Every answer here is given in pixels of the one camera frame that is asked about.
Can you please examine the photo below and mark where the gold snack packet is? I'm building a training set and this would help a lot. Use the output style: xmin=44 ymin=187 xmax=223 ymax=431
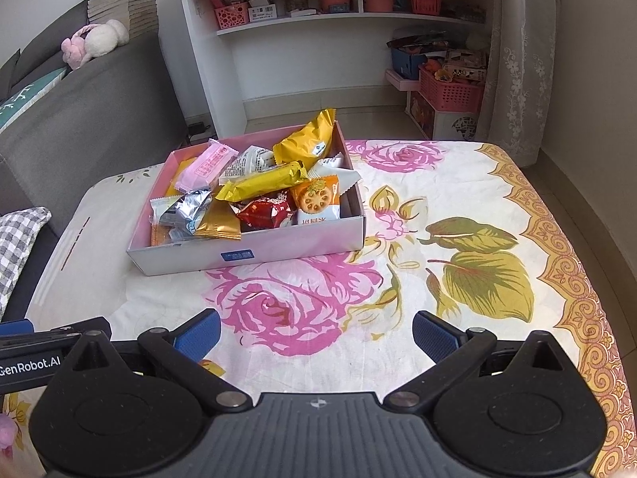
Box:
xmin=195 ymin=198 xmax=244 ymax=241

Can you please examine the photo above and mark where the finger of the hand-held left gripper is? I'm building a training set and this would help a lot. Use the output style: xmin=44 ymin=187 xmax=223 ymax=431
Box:
xmin=35 ymin=315 xmax=113 ymax=340
xmin=0 ymin=319 xmax=36 ymax=337

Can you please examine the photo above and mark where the silver snack packet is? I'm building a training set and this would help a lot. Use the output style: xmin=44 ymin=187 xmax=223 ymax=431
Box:
xmin=158 ymin=188 xmax=216 ymax=238

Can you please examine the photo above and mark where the pink tray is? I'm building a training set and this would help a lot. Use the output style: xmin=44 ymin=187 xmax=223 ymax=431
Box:
xmin=385 ymin=69 xmax=421 ymax=91

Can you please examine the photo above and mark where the printed cardboard box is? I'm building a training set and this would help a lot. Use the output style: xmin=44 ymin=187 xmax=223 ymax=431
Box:
xmin=443 ymin=50 xmax=487 ymax=83

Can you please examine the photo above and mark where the pink perforated basket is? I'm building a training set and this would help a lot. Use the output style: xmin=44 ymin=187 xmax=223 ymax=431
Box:
xmin=214 ymin=4 xmax=250 ymax=29

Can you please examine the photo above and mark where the floral tablecloth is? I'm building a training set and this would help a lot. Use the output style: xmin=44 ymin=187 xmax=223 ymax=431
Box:
xmin=22 ymin=139 xmax=623 ymax=478

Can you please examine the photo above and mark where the pink cardboard box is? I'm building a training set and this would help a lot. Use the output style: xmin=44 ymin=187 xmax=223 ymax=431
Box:
xmin=126 ymin=122 xmax=367 ymax=277

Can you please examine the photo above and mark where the yellow blue-label snack packet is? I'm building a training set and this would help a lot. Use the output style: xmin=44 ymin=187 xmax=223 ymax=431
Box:
xmin=216 ymin=161 xmax=308 ymax=203

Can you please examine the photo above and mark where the white printed storage box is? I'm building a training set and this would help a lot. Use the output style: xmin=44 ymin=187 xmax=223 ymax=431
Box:
xmin=405 ymin=90 xmax=481 ymax=143

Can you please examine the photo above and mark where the blue storage box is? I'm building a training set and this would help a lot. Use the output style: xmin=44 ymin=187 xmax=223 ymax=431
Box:
xmin=389 ymin=47 xmax=424 ymax=80

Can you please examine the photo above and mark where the white shelf unit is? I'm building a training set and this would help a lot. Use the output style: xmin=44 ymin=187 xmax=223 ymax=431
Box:
xmin=174 ymin=0 xmax=498 ymax=123

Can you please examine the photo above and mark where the pink white plush toy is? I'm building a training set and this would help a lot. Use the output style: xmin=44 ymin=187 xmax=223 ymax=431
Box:
xmin=61 ymin=19 xmax=131 ymax=68

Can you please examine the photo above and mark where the dark grey cushion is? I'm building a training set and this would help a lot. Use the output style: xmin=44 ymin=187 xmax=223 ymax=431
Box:
xmin=0 ymin=0 xmax=93 ymax=95

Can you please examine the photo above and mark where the teal cushion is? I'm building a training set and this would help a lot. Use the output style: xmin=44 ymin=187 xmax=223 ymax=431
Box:
xmin=0 ymin=66 xmax=68 ymax=133

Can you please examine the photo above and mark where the white pecan packet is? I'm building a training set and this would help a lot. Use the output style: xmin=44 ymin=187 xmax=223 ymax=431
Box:
xmin=219 ymin=145 xmax=277 ymax=180
xmin=307 ymin=153 xmax=362 ymax=195

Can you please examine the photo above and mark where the lace curtain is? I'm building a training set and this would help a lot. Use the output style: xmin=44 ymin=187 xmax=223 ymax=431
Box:
xmin=475 ymin=0 xmax=561 ymax=167

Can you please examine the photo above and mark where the grey sofa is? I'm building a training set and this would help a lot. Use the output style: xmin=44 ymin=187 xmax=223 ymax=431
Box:
xmin=0 ymin=0 xmax=192 ymax=324

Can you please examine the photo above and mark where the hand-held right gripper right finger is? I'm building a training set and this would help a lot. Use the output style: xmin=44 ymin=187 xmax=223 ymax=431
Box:
xmin=381 ymin=310 xmax=573 ymax=411

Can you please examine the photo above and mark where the checked grey cushion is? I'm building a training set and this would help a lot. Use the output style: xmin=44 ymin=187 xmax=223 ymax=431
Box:
xmin=0 ymin=206 xmax=53 ymax=317

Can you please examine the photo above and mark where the red patterned candy packet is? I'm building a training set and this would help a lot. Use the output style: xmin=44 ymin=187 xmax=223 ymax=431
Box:
xmin=234 ymin=193 xmax=298 ymax=233

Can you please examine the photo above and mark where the large pink basket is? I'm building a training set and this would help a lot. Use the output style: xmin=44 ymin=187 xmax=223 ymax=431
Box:
xmin=418 ymin=67 xmax=486 ymax=113

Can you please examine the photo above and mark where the orange cracker packet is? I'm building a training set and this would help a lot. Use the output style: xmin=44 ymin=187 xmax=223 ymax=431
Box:
xmin=290 ymin=176 xmax=345 ymax=226

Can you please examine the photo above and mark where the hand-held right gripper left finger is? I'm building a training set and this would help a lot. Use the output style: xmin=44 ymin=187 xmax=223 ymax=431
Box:
xmin=62 ymin=309 xmax=254 ymax=411

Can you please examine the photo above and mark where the stack of books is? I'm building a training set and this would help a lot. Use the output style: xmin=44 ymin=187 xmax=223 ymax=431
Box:
xmin=74 ymin=0 xmax=160 ymax=41

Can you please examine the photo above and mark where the white green snack packet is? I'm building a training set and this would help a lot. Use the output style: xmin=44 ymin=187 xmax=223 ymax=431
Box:
xmin=149 ymin=196 xmax=175 ymax=225

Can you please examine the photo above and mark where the pink snack packet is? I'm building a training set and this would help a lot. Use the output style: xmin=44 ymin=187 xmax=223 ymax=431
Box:
xmin=172 ymin=141 xmax=238 ymax=193

